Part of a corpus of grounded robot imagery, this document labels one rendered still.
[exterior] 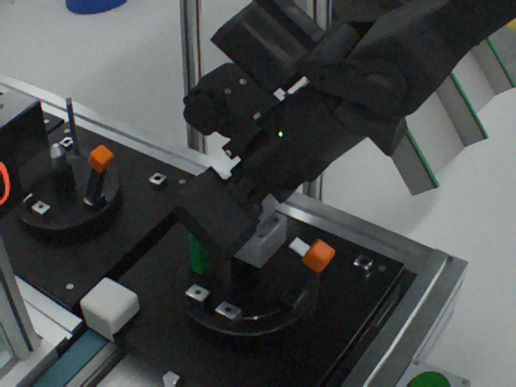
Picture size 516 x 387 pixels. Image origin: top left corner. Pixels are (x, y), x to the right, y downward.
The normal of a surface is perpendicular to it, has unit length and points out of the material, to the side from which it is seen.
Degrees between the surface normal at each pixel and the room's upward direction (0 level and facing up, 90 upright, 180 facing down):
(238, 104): 19
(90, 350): 0
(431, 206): 0
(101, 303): 0
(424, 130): 45
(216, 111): 83
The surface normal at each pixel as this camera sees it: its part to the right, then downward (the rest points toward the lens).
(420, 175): -0.68, 0.48
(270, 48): -0.07, 0.25
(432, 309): 0.00, -0.76
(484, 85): 0.51, -0.22
